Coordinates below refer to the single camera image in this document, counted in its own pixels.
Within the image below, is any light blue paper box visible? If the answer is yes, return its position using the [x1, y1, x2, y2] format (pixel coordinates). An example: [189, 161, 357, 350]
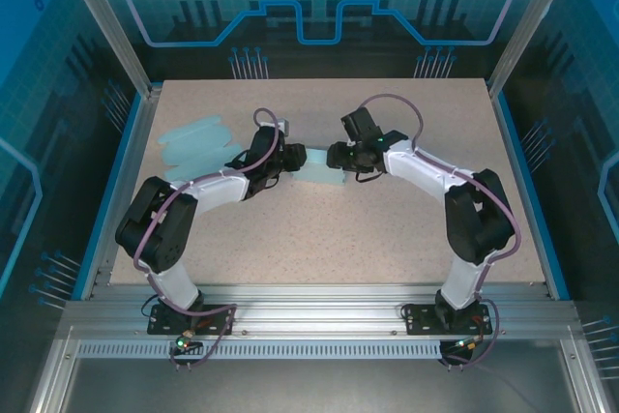
[295, 146, 348, 188]

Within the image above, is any flat light blue paper blank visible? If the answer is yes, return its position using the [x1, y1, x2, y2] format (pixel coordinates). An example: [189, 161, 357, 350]
[155, 115, 252, 185]

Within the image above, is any blue table side strip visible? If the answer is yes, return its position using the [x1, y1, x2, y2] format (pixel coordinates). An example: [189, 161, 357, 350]
[71, 91, 146, 301]

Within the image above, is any connector with green light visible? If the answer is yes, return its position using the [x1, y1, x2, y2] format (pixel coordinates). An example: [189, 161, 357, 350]
[453, 338, 486, 354]
[174, 330, 203, 352]

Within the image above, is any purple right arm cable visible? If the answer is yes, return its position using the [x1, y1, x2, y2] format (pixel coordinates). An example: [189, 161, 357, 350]
[359, 94, 524, 370]

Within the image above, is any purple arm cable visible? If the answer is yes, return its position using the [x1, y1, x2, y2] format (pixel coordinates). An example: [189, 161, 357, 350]
[133, 106, 287, 370]
[359, 94, 524, 370]

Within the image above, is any aluminium side rail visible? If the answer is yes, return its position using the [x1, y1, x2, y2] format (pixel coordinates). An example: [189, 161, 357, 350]
[79, 86, 163, 301]

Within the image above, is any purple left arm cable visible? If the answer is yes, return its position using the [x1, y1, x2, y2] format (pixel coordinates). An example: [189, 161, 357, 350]
[133, 106, 287, 370]

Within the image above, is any aluminium cross rail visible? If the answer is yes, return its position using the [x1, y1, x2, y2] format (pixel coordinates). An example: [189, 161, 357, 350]
[62, 284, 581, 341]

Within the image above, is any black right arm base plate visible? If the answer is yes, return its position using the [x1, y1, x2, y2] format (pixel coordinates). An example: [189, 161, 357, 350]
[403, 303, 494, 336]

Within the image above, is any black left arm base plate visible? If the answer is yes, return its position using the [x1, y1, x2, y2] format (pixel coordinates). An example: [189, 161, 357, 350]
[147, 304, 236, 336]

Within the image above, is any slotted grey cable duct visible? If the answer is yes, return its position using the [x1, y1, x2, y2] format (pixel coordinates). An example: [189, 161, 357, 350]
[76, 342, 444, 359]

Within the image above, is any aluminium frame post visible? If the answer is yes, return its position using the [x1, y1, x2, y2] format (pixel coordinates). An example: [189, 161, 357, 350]
[51, 0, 163, 100]
[486, 0, 585, 98]

